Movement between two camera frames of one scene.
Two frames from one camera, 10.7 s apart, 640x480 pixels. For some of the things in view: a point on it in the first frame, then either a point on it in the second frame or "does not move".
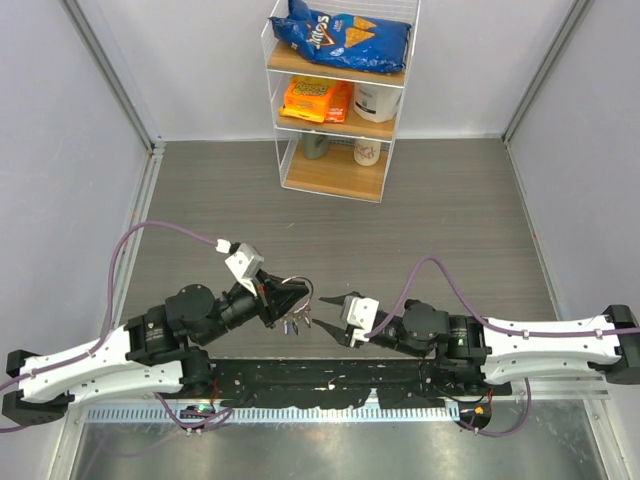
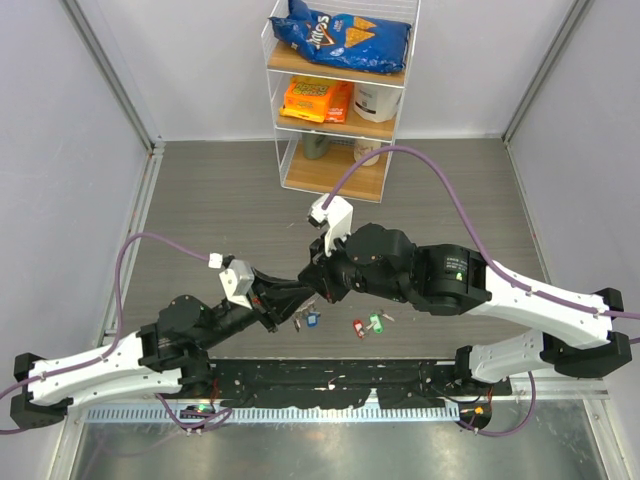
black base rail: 308,382 does not move
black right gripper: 340,334 → 320,273
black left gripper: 276,299 does not move
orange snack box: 320,98 does not move
